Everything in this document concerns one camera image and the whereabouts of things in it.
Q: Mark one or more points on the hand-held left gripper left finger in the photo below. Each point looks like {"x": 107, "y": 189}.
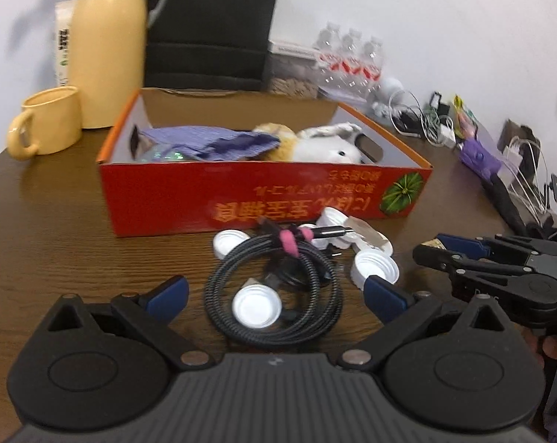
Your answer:
{"x": 170, "y": 297}

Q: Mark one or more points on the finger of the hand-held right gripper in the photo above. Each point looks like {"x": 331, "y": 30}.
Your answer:
{"x": 463, "y": 244}
{"x": 433, "y": 258}

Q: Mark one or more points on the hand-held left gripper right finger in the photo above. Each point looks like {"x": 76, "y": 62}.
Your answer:
{"x": 387, "y": 297}

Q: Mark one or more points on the large ribbed white cap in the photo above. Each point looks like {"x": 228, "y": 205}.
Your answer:
{"x": 375, "y": 267}

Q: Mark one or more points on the white bottle cap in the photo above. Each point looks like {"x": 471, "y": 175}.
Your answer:
{"x": 228, "y": 242}
{"x": 334, "y": 217}
{"x": 255, "y": 307}

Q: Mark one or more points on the red cardboard box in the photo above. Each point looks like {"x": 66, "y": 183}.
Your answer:
{"x": 260, "y": 198}

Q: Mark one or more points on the iridescent plastic bag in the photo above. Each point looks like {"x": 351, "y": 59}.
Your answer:
{"x": 163, "y": 154}

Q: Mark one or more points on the white yellow plush toy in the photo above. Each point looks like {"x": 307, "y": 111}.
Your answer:
{"x": 324, "y": 152}

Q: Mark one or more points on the purple cloth pouch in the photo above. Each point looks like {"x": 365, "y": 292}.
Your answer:
{"x": 204, "y": 140}

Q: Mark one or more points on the purple packet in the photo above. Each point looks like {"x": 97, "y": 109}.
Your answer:
{"x": 479, "y": 159}

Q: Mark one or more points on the small black gadget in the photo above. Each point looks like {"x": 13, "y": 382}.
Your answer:
{"x": 555, "y": 189}

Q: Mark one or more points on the white charger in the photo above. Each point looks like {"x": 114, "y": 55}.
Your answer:
{"x": 447, "y": 137}

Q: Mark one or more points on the colourful snack packet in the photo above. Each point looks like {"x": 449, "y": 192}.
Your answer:
{"x": 465, "y": 115}

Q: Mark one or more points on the white robot-shaped fan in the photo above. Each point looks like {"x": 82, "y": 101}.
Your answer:
{"x": 389, "y": 90}

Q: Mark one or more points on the clear water bottle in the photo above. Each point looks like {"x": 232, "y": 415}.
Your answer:
{"x": 371, "y": 67}
{"x": 327, "y": 55}
{"x": 351, "y": 62}

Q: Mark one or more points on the yellow mug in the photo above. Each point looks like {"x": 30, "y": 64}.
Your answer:
{"x": 52, "y": 120}

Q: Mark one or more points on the clear seed container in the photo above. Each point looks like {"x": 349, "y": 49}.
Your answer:
{"x": 290, "y": 85}

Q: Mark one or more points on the yellow thermos jug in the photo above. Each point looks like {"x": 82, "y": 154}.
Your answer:
{"x": 108, "y": 55}

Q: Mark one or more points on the flat white box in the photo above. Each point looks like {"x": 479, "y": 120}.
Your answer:
{"x": 292, "y": 48}

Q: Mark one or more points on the black paper bag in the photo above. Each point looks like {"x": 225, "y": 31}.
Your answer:
{"x": 204, "y": 32}

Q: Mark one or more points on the white packet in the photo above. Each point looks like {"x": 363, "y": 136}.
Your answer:
{"x": 64, "y": 46}

